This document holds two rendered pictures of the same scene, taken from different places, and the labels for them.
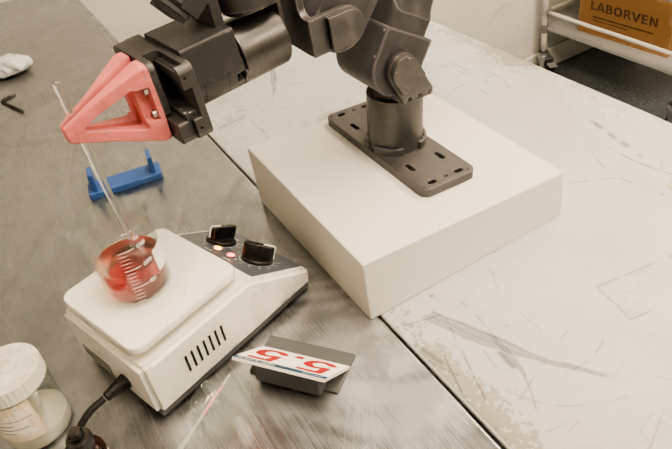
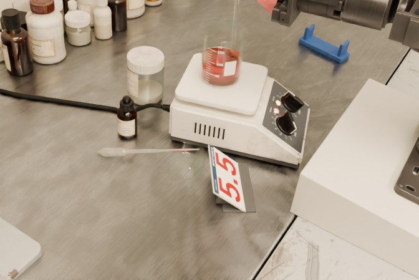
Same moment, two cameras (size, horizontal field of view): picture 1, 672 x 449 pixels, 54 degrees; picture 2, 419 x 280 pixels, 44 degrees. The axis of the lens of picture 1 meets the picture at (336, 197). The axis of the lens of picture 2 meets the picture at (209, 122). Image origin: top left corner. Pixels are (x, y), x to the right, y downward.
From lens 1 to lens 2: 33 cm
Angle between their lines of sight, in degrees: 42
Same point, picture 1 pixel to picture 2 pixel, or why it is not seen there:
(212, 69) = not seen: outside the picture
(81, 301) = (196, 60)
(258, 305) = (254, 143)
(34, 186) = not seen: hidden behind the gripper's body
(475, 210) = (404, 227)
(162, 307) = (208, 92)
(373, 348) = (267, 220)
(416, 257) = (339, 207)
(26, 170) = not seen: hidden behind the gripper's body
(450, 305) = (330, 254)
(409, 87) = not seen: outside the picture
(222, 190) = (350, 95)
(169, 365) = (185, 118)
